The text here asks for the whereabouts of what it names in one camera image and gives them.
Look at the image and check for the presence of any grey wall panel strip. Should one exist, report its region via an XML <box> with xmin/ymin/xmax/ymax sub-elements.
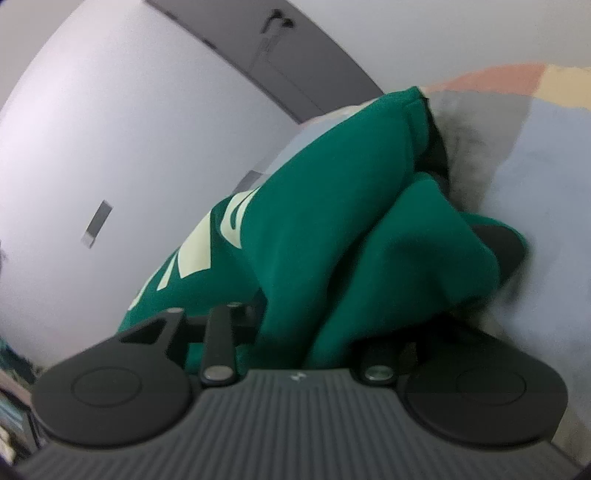
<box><xmin>81</xmin><ymin>200</ymin><xmax>114</xmax><ymax>249</ymax></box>

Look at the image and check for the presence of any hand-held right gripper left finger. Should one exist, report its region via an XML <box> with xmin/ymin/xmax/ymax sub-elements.
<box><xmin>119</xmin><ymin>302</ymin><xmax>266</xmax><ymax>387</ymax></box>

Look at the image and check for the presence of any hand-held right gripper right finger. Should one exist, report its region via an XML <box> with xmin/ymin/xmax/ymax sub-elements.
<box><xmin>361</xmin><ymin>342</ymin><xmax>419</xmax><ymax>385</ymax></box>

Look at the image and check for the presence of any green printed sweatshirt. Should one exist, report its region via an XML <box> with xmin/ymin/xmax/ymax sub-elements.
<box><xmin>115</xmin><ymin>85</ymin><xmax>527</xmax><ymax>370</ymax></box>

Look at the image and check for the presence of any patchwork blanket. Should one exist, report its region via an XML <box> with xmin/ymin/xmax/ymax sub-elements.
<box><xmin>259</xmin><ymin>62</ymin><xmax>591</xmax><ymax>462</ymax></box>

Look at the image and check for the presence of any grey door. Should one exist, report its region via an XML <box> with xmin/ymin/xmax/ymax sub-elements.
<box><xmin>148</xmin><ymin>0</ymin><xmax>386</xmax><ymax>124</ymax></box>

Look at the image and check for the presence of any black door handle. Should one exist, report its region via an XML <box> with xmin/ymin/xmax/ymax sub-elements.
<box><xmin>265</xmin><ymin>8</ymin><xmax>295</xmax><ymax>29</ymax></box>

